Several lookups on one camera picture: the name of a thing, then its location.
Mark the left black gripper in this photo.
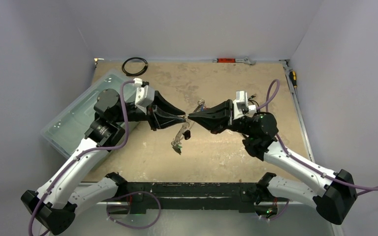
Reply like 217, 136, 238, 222
114, 91, 186, 131

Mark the red key tag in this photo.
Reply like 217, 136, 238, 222
197, 99, 205, 112

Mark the black key fob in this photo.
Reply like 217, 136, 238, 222
183, 130, 191, 140

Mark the green key tag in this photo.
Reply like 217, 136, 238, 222
172, 145, 182, 155

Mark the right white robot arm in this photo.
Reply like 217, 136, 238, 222
188, 100, 357, 225

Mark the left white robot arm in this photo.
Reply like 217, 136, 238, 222
21, 86, 185, 236

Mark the yellow black screwdriver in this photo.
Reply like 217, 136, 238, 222
289, 70, 297, 89

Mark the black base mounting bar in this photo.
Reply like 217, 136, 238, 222
107, 173, 289, 216

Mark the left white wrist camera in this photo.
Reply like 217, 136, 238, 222
133, 78, 153, 109

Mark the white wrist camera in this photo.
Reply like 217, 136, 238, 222
133, 78, 153, 109
232, 90, 257, 120

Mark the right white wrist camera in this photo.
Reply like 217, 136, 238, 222
232, 90, 257, 120

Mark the long black usb cable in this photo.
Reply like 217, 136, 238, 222
247, 93, 261, 108

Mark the small coiled black cable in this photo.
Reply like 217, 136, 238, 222
121, 57, 149, 77

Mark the red handled adjustable wrench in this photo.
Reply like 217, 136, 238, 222
212, 58, 256, 65

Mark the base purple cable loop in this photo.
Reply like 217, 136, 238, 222
105, 191, 162, 230

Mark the aluminium frame rail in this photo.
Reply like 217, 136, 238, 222
280, 60, 315, 162

